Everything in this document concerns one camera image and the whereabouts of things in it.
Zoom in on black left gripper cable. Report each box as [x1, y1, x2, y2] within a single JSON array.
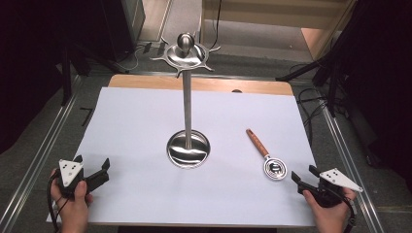
[[47, 170, 71, 233]]

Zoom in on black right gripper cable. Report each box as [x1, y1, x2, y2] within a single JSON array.
[[324, 184, 360, 233]]

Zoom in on black tripod leg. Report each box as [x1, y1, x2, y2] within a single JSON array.
[[275, 52, 328, 83]]

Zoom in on stainless steel utensil stand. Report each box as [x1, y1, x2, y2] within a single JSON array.
[[149, 32, 223, 170]]

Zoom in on white floor cable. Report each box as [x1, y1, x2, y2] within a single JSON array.
[[111, 43, 149, 73]]

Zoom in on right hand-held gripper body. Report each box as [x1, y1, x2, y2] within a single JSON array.
[[303, 167, 364, 209]]

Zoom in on wooden handled steel strainer spoon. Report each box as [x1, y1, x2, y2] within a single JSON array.
[[245, 127, 289, 182]]

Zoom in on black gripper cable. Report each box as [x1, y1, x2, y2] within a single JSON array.
[[47, 170, 71, 233], [324, 184, 360, 233]]

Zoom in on black stand leg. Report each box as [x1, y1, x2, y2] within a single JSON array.
[[59, 45, 74, 107]]

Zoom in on dark cabinet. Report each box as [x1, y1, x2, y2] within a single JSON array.
[[96, 0, 147, 63]]

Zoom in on white paper sheet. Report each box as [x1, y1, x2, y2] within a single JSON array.
[[46, 85, 318, 228]]

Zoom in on metal floor rail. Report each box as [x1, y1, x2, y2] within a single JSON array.
[[0, 75, 83, 233], [317, 95, 387, 233]]

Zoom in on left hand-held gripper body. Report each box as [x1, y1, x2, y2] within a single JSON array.
[[56, 158, 88, 199]]

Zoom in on black hanging cable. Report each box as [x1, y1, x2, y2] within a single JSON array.
[[210, 0, 223, 52]]

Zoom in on black floor cables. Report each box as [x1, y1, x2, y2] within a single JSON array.
[[294, 86, 334, 148]]

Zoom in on person's right hand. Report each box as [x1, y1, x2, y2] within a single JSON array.
[[302, 186, 358, 233]]

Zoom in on person's left hand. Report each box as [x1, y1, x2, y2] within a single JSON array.
[[49, 169, 94, 233]]

